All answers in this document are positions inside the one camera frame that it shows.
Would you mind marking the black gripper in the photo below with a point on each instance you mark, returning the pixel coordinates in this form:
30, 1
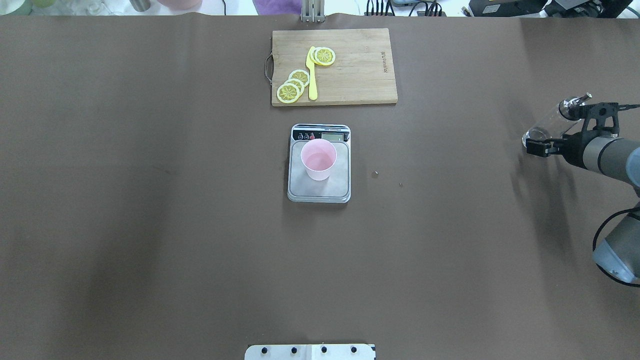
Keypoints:
574, 148

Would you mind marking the pink plastic cup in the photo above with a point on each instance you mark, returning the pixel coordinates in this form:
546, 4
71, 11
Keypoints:
318, 157

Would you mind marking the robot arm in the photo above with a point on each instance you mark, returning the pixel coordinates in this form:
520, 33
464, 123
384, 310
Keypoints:
615, 244

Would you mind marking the silver digital kitchen scale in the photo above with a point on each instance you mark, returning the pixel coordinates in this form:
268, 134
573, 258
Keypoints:
336, 189

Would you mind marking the black power strip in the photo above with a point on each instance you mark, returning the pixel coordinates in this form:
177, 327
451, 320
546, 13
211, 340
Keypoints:
409, 8

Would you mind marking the bamboo cutting board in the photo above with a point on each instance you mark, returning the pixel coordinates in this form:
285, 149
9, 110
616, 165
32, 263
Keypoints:
362, 74

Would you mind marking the yellow plastic knife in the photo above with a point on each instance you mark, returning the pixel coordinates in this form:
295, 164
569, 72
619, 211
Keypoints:
312, 84

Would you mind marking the lemon slice near knife tip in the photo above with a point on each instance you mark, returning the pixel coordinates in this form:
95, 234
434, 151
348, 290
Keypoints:
323, 56

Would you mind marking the lemon slice back of stack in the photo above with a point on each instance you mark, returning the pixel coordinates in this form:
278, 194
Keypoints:
300, 75

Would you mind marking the lemon slice middle of stack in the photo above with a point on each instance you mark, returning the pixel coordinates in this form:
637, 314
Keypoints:
299, 84

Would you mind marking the purple cloth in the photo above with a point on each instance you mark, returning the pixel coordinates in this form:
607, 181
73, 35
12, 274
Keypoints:
277, 7

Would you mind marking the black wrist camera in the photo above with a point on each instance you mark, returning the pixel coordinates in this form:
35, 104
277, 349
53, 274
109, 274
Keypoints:
605, 115

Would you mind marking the aluminium frame post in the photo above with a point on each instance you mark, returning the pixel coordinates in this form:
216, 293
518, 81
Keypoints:
313, 11

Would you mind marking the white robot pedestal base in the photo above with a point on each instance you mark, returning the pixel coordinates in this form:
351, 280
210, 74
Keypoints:
322, 351

